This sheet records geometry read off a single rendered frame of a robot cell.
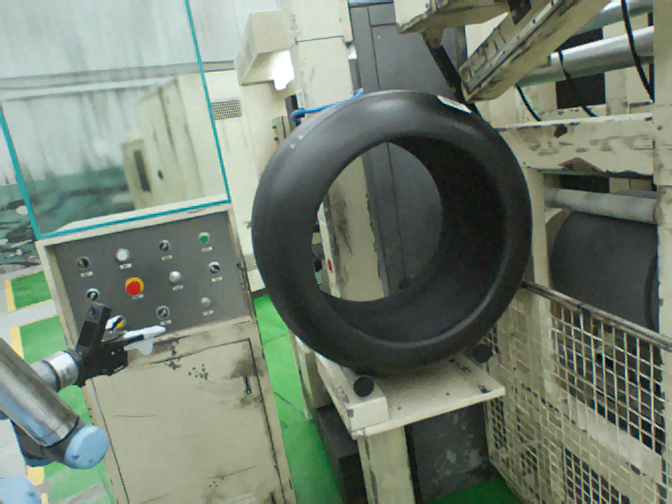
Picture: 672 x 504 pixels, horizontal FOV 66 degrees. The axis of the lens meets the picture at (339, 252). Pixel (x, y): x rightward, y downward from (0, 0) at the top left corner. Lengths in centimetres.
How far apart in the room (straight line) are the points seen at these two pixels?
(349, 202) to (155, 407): 88
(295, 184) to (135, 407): 103
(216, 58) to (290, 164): 1022
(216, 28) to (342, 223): 1006
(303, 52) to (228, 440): 121
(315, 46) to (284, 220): 57
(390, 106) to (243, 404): 111
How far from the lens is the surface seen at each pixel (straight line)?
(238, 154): 480
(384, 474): 173
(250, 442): 183
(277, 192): 98
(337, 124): 99
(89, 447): 110
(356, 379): 113
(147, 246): 165
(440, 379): 132
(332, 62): 139
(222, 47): 1127
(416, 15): 132
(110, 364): 128
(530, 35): 118
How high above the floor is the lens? 144
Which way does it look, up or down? 13 degrees down
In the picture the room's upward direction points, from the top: 10 degrees counter-clockwise
